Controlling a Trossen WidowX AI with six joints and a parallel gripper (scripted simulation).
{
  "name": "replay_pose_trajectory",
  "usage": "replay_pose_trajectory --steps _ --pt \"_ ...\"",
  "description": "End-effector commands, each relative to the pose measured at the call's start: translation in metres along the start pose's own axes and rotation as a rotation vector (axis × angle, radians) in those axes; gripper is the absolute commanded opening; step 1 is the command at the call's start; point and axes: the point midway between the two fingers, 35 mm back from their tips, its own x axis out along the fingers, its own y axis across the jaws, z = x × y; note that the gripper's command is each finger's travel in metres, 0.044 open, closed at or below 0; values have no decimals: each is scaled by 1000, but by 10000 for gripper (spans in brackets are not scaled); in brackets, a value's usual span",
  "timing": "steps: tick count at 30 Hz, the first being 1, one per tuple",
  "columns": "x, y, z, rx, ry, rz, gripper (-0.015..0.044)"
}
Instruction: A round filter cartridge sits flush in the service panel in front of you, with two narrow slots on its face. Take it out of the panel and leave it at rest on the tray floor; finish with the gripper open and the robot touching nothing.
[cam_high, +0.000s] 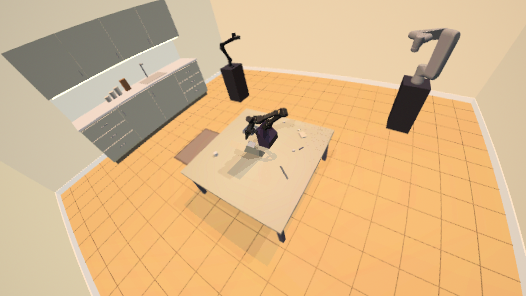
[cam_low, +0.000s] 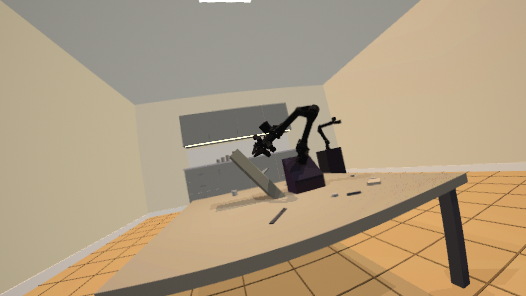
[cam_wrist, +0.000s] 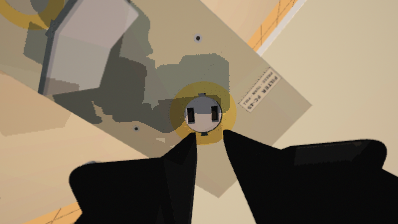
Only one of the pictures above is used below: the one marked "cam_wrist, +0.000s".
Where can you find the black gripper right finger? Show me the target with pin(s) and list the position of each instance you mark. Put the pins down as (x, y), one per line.
(271, 178)

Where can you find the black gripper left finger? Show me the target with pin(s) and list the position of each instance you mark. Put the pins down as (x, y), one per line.
(168, 180)

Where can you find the tan service panel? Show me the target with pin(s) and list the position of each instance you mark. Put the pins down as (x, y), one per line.
(174, 50)

